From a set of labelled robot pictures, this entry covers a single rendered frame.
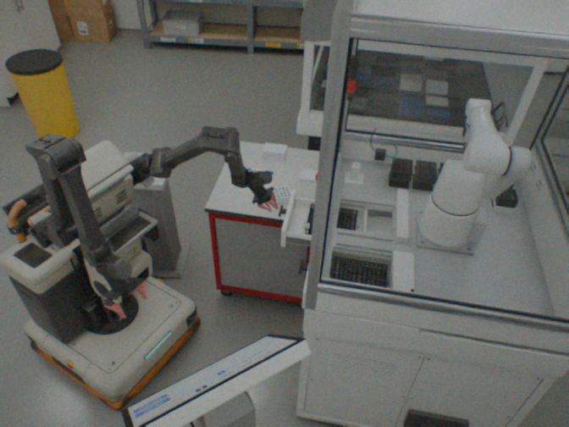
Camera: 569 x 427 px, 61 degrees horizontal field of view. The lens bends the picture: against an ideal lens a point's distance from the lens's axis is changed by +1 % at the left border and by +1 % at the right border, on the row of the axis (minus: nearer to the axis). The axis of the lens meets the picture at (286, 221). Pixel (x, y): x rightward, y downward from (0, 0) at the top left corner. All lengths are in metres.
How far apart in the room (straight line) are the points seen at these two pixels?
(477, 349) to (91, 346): 1.77
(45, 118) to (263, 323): 2.57
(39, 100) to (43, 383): 2.31
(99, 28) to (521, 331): 5.44
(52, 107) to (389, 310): 3.37
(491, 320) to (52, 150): 1.44
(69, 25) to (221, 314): 4.30
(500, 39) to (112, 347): 2.13
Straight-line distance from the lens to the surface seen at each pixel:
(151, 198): 2.76
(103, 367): 2.53
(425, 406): 2.31
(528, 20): 1.33
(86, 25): 6.28
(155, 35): 5.98
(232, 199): 2.48
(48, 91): 4.33
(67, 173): 1.44
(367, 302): 1.71
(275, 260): 2.62
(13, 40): 5.28
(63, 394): 2.86
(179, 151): 1.76
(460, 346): 1.90
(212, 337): 2.85
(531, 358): 1.97
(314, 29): 2.59
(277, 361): 1.38
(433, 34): 1.13
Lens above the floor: 2.38
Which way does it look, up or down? 43 degrees down
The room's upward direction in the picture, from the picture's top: 2 degrees clockwise
